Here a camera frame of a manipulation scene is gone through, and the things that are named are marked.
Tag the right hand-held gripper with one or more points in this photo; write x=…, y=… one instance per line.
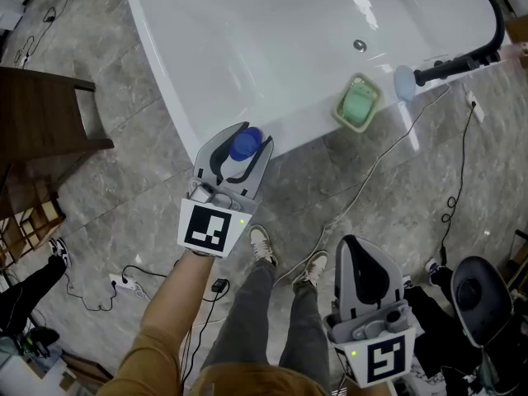
x=383, y=357

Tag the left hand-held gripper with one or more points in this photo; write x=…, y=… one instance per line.
x=206, y=225

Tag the blue bottle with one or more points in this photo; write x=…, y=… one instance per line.
x=245, y=144

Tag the white bathtub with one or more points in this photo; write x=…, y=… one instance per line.
x=247, y=48

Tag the person's left forearm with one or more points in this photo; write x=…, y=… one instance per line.
x=177, y=299

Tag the person's right shoe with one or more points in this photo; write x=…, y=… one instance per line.
x=311, y=268

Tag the person's shoe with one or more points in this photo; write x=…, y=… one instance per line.
x=262, y=243
x=311, y=268

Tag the person's right leg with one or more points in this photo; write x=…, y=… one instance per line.
x=305, y=332

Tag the person's leg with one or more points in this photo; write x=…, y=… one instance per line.
x=243, y=316
x=305, y=332

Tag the person's left shoe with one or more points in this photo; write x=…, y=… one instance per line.
x=262, y=243

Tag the dark oval padded panel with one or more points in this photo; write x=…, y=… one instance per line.
x=480, y=299

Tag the black power adapter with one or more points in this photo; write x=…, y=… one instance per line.
x=220, y=285

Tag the pale green soap dish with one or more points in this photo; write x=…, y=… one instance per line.
x=339, y=114

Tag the person's left leg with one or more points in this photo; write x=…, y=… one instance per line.
x=243, y=316

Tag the green soap bar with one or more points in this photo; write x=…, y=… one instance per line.
x=358, y=103

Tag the white power strip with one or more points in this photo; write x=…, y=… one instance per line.
x=473, y=106
x=123, y=282

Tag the pale blue bath sponge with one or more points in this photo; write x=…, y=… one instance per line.
x=404, y=83

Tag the dark wooden vanity cabinet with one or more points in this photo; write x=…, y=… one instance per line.
x=37, y=114

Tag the person's brown shirt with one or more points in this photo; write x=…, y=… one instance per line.
x=165, y=369

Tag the wooden shelf rack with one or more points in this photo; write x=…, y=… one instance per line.
x=29, y=225

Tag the black hand shower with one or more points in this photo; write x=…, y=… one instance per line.
x=433, y=72

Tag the black faucet knob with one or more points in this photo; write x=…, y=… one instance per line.
x=495, y=57
x=484, y=59

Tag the pink white tube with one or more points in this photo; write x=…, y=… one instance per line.
x=517, y=48

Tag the brown cardboard box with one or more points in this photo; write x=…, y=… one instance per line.
x=517, y=29

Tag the black curved faucet spout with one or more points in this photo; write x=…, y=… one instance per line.
x=497, y=10

